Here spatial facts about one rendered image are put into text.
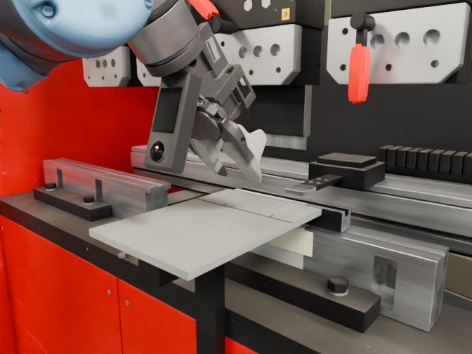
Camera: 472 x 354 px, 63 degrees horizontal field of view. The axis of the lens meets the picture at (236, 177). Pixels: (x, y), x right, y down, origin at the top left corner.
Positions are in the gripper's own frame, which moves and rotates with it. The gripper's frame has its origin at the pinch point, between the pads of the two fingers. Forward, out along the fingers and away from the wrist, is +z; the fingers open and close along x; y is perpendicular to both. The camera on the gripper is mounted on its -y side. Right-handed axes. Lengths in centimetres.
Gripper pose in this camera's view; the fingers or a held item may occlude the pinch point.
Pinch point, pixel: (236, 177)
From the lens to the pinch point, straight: 55.0
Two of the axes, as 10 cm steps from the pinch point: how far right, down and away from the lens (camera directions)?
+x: -7.6, -1.4, 6.3
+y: 5.0, -7.5, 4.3
